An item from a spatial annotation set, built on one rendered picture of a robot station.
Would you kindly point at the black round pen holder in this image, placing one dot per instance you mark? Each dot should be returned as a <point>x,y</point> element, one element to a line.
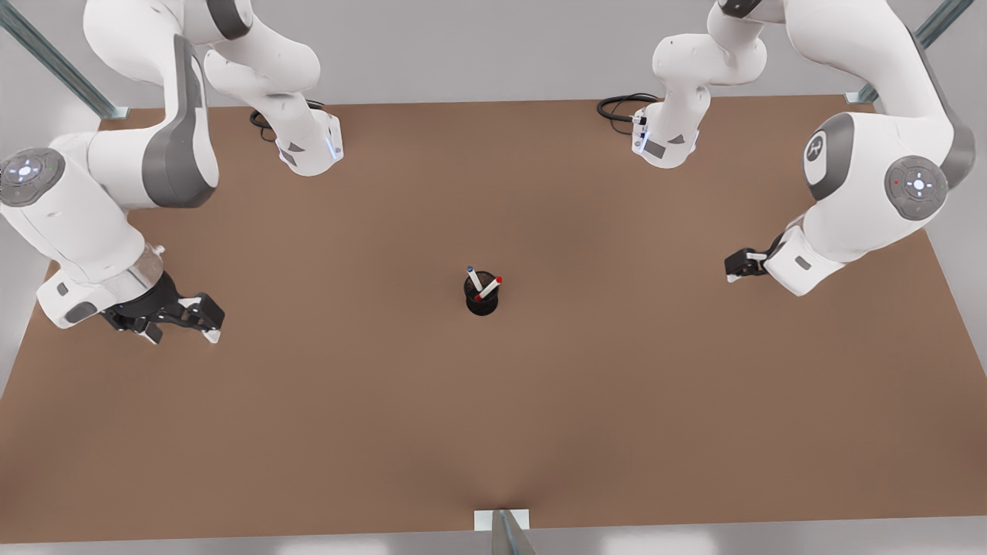
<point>482,302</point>

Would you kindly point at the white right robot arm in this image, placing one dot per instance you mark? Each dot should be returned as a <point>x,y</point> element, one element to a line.
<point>92,223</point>

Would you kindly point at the silver frame post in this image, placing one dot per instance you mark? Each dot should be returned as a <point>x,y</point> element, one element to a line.
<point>54,62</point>
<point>505,532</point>
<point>914,46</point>

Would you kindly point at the white pen red cap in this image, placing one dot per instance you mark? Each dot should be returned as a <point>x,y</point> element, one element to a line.
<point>489,288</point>

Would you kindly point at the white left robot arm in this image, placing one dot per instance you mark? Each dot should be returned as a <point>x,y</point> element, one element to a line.
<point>871,193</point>

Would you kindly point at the white pen blue cap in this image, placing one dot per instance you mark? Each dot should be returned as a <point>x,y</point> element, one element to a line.
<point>474,278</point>

